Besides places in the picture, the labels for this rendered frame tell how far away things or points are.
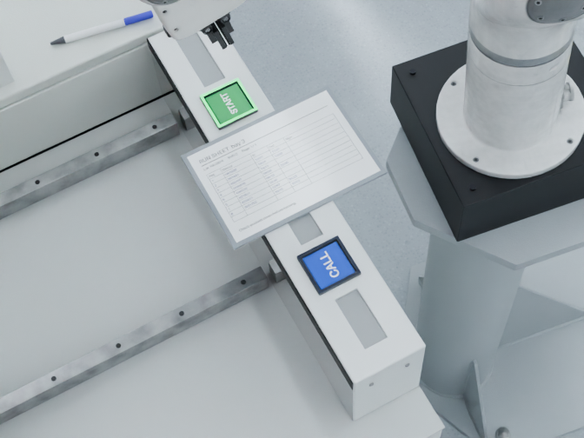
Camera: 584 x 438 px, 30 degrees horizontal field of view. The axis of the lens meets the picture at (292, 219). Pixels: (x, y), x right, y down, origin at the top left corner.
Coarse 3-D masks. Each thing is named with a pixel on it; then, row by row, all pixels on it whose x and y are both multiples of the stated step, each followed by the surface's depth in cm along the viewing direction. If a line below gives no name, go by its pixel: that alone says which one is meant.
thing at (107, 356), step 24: (240, 288) 139; (264, 288) 142; (192, 312) 138; (216, 312) 140; (144, 336) 137; (168, 336) 139; (96, 360) 135; (120, 360) 137; (48, 384) 134; (72, 384) 136; (0, 408) 133; (24, 408) 135
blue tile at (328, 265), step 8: (328, 248) 128; (336, 248) 128; (312, 256) 128; (320, 256) 128; (328, 256) 128; (336, 256) 128; (344, 256) 128; (312, 264) 127; (320, 264) 127; (328, 264) 127; (336, 264) 127; (344, 264) 127; (312, 272) 127; (320, 272) 127; (328, 272) 127; (336, 272) 127; (344, 272) 127; (352, 272) 127; (320, 280) 126; (328, 280) 126; (336, 280) 126; (320, 288) 126
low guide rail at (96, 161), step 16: (144, 128) 151; (160, 128) 151; (176, 128) 152; (112, 144) 150; (128, 144) 150; (144, 144) 151; (80, 160) 149; (96, 160) 149; (112, 160) 150; (48, 176) 148; (64, 176) 148; (80, 176) 150; (16, 192) 147; (32, 192) 147; (48, 192) 149; (0, 208) 146; (16, 208) 148
